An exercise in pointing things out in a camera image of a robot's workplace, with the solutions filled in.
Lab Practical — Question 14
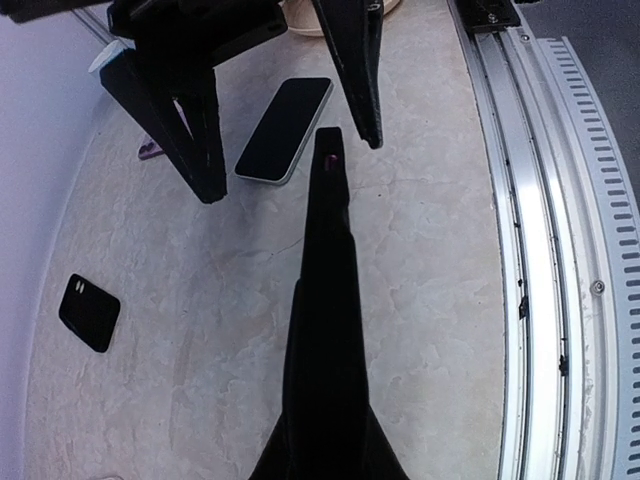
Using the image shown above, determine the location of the white-edged phone screen up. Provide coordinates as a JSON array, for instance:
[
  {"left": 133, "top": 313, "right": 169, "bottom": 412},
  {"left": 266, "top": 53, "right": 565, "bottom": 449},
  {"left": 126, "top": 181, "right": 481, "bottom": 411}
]
[{"left": 234, "top": 77, "right": 333, "bottom": 185}]

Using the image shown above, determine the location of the purple phone back up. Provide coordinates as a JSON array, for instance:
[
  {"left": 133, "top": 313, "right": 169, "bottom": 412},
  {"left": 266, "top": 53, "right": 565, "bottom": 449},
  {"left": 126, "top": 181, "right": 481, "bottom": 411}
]
[{"left": 138, "top": 106, "right": 191, "bottom": 161}]

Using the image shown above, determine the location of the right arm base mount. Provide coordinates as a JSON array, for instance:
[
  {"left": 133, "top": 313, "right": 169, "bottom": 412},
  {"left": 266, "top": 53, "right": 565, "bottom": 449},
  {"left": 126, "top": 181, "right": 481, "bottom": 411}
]
[{"left": 455, "top": 0, "right": 521, "bottom": 34}]

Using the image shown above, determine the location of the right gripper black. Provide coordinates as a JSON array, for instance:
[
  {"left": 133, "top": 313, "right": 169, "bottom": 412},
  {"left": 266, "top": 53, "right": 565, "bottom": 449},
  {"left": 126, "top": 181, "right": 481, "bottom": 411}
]
[{"left": 99, "top": 1, "right": 288, "bottom": 204}]

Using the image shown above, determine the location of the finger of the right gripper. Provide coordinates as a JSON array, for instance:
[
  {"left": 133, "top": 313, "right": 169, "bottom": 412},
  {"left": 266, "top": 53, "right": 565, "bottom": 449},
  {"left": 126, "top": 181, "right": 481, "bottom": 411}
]
[{"left": 312, "top": 0, "right": 384, "bottom": 149}]

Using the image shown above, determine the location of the purple-edged phone screen up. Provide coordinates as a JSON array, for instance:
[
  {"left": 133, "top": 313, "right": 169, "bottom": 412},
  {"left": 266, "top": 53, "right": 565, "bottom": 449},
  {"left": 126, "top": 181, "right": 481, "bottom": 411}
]
[{"left": 324, "top": 154, "right": 339, "bottom": 172}]

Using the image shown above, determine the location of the beige plate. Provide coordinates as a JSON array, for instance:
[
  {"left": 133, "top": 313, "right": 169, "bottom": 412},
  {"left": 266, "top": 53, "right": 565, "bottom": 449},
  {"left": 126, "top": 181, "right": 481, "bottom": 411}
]
[{"left": 282, "top": 0, "right": 401, "bottom": 39}]

